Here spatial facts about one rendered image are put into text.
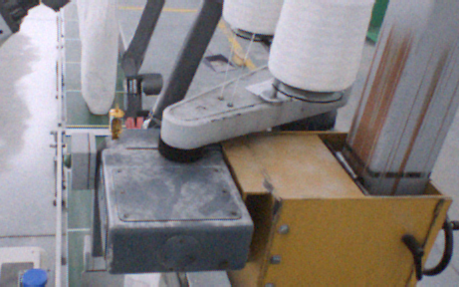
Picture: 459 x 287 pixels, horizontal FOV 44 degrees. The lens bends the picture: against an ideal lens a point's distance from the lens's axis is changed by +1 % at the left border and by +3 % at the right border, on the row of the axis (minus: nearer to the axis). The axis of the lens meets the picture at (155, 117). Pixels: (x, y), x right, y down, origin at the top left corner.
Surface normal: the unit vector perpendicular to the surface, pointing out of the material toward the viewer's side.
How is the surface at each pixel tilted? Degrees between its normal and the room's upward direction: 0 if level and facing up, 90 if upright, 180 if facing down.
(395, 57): 90
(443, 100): 90
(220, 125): 90
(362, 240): 90
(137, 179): 0
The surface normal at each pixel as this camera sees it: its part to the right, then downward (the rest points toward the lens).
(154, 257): 0.15, 0.49
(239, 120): 0.54, 0.45
